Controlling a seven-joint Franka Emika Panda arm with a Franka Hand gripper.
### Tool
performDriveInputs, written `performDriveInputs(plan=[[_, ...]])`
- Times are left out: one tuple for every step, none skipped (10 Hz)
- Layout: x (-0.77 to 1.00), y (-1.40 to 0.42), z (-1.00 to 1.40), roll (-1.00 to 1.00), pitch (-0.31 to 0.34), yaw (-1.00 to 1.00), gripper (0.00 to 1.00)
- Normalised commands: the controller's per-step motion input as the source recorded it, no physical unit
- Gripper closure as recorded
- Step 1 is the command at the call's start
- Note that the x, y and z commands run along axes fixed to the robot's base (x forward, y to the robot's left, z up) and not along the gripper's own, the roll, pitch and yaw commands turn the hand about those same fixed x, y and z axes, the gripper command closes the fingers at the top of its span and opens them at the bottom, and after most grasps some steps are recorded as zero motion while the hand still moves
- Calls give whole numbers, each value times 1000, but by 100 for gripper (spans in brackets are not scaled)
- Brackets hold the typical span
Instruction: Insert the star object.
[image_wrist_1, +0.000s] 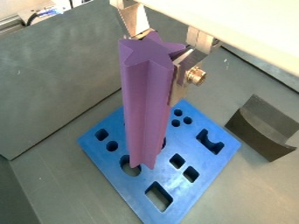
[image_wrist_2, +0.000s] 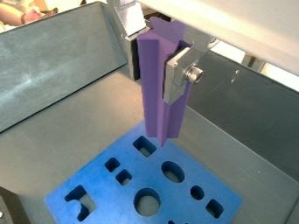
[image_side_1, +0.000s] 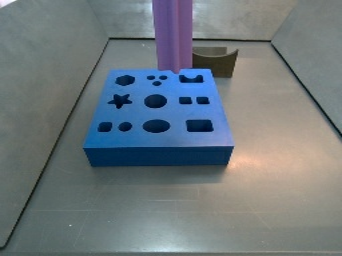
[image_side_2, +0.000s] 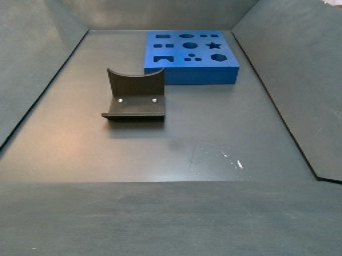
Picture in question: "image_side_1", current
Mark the dark grey curved block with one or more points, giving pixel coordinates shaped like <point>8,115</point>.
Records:
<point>216,59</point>

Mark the purple star-shaped peg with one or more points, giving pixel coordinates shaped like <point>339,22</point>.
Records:
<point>172,22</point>

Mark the blue shape-sorter block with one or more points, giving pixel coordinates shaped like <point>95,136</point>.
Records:
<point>159,118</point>

